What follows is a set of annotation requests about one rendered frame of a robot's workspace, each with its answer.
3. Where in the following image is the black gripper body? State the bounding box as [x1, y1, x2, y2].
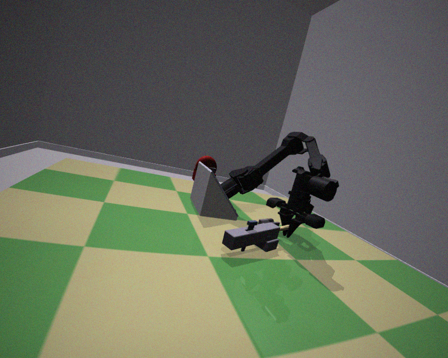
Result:
[266, 188, 325, 229]

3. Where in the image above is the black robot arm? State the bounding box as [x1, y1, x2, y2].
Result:
[220, 132, 339, 202]

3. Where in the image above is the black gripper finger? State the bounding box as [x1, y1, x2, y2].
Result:
[286, 219, 305, 238]
[278, 212, 294, 236]

